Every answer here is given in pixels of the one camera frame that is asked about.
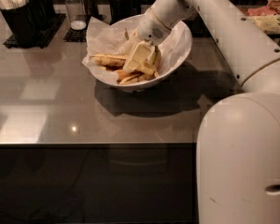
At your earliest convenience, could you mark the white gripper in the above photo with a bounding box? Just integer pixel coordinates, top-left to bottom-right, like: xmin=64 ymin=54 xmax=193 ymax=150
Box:
xmin=123 ymin=8 xmax=171 ymax=73

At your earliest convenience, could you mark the long spotted banana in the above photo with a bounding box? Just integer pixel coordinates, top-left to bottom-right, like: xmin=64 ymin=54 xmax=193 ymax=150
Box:
xmin=90 ymin=54 xmax=127 ymax=67

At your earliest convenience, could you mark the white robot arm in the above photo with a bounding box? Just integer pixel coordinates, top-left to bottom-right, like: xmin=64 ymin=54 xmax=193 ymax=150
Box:
xmin=137 ymin=0 xmax=280 ymax=224

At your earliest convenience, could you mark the upright banana right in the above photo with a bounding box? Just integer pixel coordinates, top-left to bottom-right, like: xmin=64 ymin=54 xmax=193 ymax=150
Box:
xmin=153 ymin=46 xmax=161 ymax=69

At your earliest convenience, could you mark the front bottom banana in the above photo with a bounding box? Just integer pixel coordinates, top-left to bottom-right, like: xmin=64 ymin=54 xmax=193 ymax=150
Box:
xmin=118 ymin=73 xmax=154 ymax=85

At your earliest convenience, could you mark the white bowl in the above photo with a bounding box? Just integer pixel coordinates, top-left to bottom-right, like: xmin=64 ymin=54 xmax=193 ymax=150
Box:
xmin=91 ymin=14 xmax=193 ymax=93

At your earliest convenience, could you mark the orange-tinted middle banana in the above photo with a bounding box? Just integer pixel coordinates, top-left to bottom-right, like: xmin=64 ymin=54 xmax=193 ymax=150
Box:
xmin=117 ymin=69 xmax=132 ymax=81

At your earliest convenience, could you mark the white paper liner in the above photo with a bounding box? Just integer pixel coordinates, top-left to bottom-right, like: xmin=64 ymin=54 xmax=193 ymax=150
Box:
xmin=81 ymin=15 xmax=190 ymax=86

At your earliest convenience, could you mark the black cup with stirrers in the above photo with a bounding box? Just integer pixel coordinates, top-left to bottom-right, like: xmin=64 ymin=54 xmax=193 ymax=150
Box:
xmin=108 ymin=0 xmax=141 ymax=23

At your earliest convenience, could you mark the black rubber mat centre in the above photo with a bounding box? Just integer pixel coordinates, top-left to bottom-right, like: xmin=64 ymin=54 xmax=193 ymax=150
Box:
xmin=63 ymin=15 xmax=104 ymax=42

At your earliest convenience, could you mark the black rubber mat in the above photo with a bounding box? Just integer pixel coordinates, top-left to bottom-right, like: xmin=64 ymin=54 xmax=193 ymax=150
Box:
xmin=4 ymin=13 xmax=66 ymax=49
xmin=63 ymin=15 xmax=104 ymax=42

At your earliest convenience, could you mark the glass salt shaker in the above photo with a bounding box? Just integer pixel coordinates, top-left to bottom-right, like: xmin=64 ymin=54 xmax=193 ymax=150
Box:
xmin=64 ymin=0 xmax=87 ymax=31

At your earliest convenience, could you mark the black rubber mat left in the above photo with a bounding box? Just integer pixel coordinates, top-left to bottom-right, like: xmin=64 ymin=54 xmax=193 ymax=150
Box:
xmin=4 ymin=13 xmax=66 ymax=49

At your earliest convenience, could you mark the rear black cutlery cup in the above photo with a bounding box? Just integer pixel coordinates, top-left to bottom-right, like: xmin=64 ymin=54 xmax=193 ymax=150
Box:
xmin=28 ymin=0 xmax=55 ymax=30

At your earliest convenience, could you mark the black cutlery cup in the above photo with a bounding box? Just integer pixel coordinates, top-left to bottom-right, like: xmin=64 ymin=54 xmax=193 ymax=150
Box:
xmin=28 ymin=0 xmax=55 ymax=30
xmin=0 ymin=0 xmax=36 ymax=48

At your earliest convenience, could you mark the front black cutlery cup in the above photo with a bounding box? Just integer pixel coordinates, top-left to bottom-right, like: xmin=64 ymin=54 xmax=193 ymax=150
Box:
xmin=0 ymin=0 xmax=36 ymax=48

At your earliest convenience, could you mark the black wire condiment rack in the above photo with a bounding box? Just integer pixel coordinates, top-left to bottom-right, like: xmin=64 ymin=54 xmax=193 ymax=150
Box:
xmin=239 ymin=0 xmax=280 ymax=46

